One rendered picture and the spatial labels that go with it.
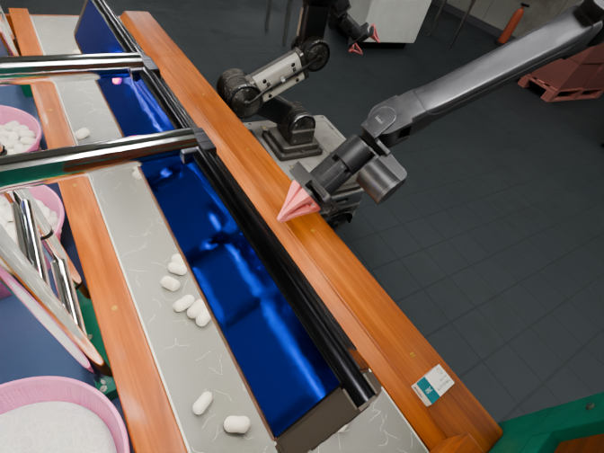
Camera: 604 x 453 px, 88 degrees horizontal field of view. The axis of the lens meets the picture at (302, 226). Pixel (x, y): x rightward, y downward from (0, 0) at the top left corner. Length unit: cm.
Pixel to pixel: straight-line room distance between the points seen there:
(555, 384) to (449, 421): 136
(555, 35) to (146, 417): 83
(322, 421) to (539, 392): 171
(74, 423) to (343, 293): 45
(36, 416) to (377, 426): 48
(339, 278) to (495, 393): 119
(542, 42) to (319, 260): 52
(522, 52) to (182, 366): 74
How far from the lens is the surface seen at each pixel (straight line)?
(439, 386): 61
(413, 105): 59
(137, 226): 73
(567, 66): 527
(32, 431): 61
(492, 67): 65
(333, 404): 19
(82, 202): 77
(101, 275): 65
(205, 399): 54
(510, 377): 181
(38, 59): 41
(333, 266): 66
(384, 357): 61
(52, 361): 70
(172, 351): 58
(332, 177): 55
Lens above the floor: 128
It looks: 47 degrees down
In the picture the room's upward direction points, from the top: 17 degrees clockwise
